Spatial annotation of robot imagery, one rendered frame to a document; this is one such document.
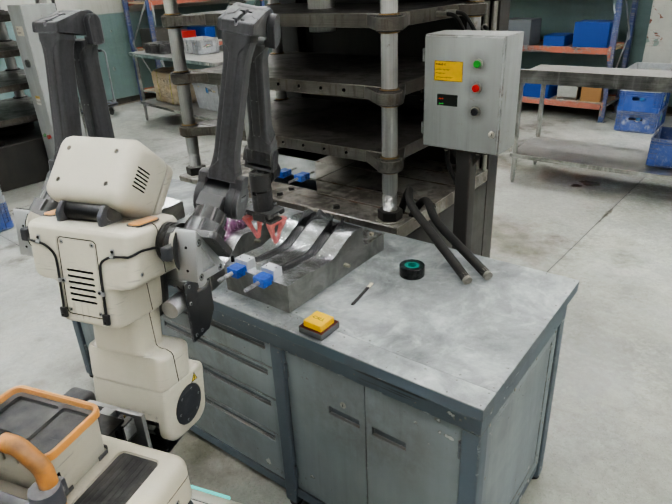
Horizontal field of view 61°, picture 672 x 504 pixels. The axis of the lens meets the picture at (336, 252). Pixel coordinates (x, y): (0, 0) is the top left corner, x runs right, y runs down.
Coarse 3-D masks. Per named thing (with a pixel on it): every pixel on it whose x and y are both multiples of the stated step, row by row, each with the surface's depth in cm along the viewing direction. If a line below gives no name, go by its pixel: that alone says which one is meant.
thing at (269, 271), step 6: (270, 264) 168; (264, 270) 167; (270, 270) 165; (276, 270) 166; (258, 276) 165; (264, 276) 165; (270, 276) 165; (276, 276) 166; (258, 282) 164; (264, 282) 163; (270, 282) 165; (246, 288) 161; (252, 288) 162; (264, 288) 164
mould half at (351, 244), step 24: (312, 240) 186; (336, 240) 182; (360, 240) 187; (264, 264) 175; (312, 264) 174; (336, 264) 179; (360, 264) 191; (240, 288) 176; (288, 288) 163; (312, 288) 172; (288, 312) 166
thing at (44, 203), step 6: (42, 192) 137; (36, 198) 134; (42, 198) 134; (48, 198) 135; (36, 204) 133; (42, 204) 133; (48, 204) 133; (54, 204) 134; (30, 210) 132; (36, 210) 132; (42, 210) 132; (48, 210) 133
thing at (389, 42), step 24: (168, 0) 255; (384, 0) 192; (480, 24) 246; (384, 48) 199; (384, 72) 202; (192, 120) 280; (384, 120) 210; (192, 144) 284; (384, 144) 214; (192, 168) 288; (384, 192) 222; (384, 216) 224
